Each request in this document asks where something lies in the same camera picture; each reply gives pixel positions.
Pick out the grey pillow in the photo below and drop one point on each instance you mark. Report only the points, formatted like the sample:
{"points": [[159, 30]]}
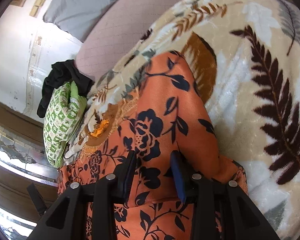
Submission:
{"points": [[76, 17]]}

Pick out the orange black floral blouse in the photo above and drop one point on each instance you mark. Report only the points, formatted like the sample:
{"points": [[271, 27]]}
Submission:
{"points": [[163, 115]]}

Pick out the beige wall switch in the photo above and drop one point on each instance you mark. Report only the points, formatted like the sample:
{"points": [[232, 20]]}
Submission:
{"points": [[36, 8]]}

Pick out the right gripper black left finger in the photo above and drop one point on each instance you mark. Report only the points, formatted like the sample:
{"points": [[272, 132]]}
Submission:
{"points": [[66, 218]]}

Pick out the pink quilted bolster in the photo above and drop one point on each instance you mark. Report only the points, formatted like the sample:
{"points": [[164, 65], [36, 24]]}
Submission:
{"points": [[116, 33]]}

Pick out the beige leaf pattern blanket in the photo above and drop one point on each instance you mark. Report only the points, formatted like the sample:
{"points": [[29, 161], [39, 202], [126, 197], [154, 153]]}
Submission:
{"points": [[244, 56]]}

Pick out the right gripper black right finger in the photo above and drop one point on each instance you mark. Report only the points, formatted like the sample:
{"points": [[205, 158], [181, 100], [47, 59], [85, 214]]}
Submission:
{"points": [[220, 211]]}

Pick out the wooden door with stained glass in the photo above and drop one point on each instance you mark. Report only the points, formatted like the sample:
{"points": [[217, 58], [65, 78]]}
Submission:
{"points": [[22, 163]]}

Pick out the black garment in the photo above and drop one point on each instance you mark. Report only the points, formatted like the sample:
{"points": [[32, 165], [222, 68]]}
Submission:
{"points": [[61, 73]]}

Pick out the green white patterned pillow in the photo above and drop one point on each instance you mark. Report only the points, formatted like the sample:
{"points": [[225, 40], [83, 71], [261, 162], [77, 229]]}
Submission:
{"points": [[62, 118]]}

